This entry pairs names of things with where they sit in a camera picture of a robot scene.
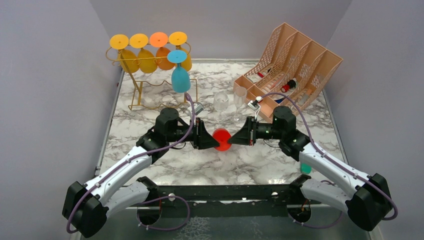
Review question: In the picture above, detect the clear wine glass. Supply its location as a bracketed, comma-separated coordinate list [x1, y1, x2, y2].
[213, 91, 229, 122]
[232, 86, 247, 122]

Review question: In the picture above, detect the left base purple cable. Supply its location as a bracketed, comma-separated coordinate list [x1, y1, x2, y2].
[136, 195, 191, 232]

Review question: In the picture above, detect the yellow wine glass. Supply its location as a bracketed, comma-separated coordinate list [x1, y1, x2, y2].
[168, 31, 192, 72]
[109, 34, 139, 74]
[129, 33, 158, 74]

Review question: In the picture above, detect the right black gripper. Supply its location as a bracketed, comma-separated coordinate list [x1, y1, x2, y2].
[227, 116, 284, 146]

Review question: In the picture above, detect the blue wine glass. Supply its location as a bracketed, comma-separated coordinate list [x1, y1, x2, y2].
[167, 50, 191, 93]

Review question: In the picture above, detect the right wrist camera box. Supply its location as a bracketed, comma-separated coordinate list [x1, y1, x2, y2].
[247, 96, 263, 112]

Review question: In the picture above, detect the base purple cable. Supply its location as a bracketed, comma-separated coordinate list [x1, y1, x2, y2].
[136, 195, 191, 232]
[286, 198, 344, 230]

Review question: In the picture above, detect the red wine glass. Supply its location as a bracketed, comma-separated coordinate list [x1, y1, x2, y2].
[212, 128, 232, 152]

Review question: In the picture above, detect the yellow wine glass right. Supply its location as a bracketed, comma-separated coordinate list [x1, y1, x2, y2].
[168, 31, 192, 72]

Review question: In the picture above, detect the yellow wine glass far left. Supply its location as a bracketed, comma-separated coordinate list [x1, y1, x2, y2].
[109, 34, 139, 74]

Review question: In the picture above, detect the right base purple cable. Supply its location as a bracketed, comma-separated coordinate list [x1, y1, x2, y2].
[286, 198, 344, 230]

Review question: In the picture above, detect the green small block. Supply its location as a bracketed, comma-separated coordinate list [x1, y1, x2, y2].
[300, 163, 312, 175]

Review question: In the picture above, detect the peach plastic file organizer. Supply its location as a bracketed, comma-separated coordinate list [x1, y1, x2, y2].
[233, 23, 343, 123]

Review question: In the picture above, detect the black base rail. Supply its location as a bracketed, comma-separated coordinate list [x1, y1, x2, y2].
[134, 177, 319, 218]

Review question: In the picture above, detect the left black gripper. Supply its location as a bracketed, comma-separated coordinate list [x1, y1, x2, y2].
[167, 117, 220, 150]

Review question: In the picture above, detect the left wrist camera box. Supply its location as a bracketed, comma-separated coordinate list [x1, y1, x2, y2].
[187, 102, 204, 117]

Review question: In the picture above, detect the orange wine glass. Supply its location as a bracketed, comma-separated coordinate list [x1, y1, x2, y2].
[149, 32, 175, 71]

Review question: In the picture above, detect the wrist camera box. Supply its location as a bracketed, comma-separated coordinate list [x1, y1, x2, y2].
[187, 102, 204, 117]
[247, 96, 263, 112]

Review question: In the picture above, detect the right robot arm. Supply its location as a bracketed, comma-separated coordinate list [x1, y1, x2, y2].
[228, 106, 399, 231]

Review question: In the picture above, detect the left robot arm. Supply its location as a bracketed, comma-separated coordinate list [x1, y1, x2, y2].
[62, 107, 220, 238]

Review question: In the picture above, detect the gold wire glass rack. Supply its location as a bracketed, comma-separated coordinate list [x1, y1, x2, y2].
[105, 41, 199, 112]

